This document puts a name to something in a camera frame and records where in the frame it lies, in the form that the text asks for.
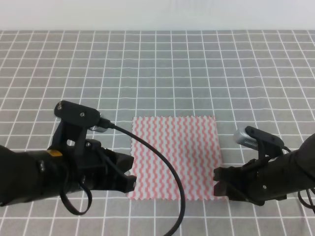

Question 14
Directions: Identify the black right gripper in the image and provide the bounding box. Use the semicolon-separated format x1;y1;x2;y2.
213;153;290;206

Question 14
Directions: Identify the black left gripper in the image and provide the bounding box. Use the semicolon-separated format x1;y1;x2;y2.
59;139;137;193

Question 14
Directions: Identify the pink white wavy-striped towel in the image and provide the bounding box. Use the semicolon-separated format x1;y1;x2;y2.
127;116;222;200

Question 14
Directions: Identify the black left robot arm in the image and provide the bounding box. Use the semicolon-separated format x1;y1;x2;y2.
0;139;136;206

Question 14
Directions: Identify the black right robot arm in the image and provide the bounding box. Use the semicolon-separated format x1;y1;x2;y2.
214;134;315;206

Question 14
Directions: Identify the grey white-grid tablecloth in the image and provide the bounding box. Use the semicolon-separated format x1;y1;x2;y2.
0;30;315;236

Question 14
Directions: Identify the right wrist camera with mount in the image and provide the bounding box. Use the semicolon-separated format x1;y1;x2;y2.
233;126;284;159

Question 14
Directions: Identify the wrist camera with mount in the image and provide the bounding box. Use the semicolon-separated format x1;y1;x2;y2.
233;126;284;159
50;100;112;158

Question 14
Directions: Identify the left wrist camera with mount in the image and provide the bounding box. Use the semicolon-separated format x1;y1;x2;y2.
50;100;112;158

